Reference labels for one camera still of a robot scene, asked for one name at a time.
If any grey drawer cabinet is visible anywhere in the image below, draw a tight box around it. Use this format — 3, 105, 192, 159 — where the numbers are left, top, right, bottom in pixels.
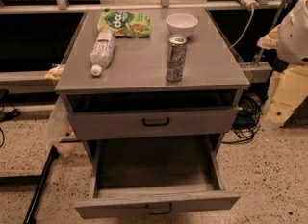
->
56, 9, 249, 156

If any yellow crumpled wrapper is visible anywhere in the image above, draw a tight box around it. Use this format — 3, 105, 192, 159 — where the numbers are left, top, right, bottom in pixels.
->
45, 64, 64, 81

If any clear plastic bag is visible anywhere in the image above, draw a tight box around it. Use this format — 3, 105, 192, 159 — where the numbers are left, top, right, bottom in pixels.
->
43, 97, 76, 156

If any grey drawer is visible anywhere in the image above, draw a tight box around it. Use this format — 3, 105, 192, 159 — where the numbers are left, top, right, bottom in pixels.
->
68, 107, 239, 140
75, 136, 240, 219

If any metal diagonal rod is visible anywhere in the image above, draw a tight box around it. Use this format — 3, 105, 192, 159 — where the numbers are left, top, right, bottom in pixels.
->
250, 0, 297, 68

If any silver drink can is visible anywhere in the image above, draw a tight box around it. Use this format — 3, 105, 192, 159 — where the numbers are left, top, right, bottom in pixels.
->
166, 35, 187, 82

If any black cable bundle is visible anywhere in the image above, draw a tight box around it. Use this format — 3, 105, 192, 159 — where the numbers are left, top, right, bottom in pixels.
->
221, 93, 264, 145

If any green snack bag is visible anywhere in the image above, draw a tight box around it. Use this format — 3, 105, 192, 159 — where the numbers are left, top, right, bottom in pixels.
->
97, 9, 151, 37

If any black floor rail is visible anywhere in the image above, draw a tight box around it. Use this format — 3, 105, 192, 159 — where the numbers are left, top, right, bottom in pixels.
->
23, 145, 60, 224

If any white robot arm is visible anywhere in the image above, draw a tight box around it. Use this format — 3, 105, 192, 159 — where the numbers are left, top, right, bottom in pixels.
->
257, 0, 308, 126

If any clear plastic water bottle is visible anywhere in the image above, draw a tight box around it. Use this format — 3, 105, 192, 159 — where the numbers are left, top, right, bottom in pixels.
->
90, 30, 116, 77

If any white bowl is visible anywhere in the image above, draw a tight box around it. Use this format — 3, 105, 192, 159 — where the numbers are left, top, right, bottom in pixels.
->
166, 13, 198, 37

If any grey metal side beam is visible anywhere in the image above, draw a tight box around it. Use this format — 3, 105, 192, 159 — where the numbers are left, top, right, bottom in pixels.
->
240, 62, 272, 84

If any white power cable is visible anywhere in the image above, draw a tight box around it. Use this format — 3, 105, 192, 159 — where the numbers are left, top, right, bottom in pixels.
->
228, 6, 256, 50

